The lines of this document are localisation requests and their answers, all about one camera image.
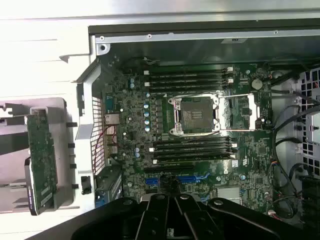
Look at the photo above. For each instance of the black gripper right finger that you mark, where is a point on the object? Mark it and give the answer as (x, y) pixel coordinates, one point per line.
(197, 220)

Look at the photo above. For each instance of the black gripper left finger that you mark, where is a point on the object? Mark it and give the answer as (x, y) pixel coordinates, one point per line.
(155, 220)

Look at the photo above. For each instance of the silver chipset heatsink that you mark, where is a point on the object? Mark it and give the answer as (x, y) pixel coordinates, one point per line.
(228, 195)

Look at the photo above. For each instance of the blue-top capacitor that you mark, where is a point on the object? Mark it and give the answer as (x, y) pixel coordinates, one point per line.
(146, 105)
(147, 122)
(147, 129)
(132, 86)
(132, 80)
(147, 95)
(147, 114)
(137, 155)
(137, 150)

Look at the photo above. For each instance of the green motherboard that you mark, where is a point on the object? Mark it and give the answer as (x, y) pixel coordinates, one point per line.
(250, 155)

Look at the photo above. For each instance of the metal cpu socket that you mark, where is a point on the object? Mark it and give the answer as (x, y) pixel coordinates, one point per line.
(195, 115)

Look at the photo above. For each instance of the grey plastic parts rack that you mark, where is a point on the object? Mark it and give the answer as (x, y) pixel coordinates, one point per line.
(61, 140)

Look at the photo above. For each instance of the silver coin cell battery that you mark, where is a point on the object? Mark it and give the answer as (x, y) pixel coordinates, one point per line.
(257, 84)

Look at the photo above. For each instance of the perforated metal disk bay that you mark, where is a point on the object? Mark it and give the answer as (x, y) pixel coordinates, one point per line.
(312, 125)

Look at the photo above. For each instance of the grey metal pc case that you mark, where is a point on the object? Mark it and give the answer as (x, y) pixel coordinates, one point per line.
(200, 37)

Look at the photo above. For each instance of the silver socket cover frame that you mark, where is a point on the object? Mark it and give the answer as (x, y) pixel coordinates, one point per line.
(255, 110)

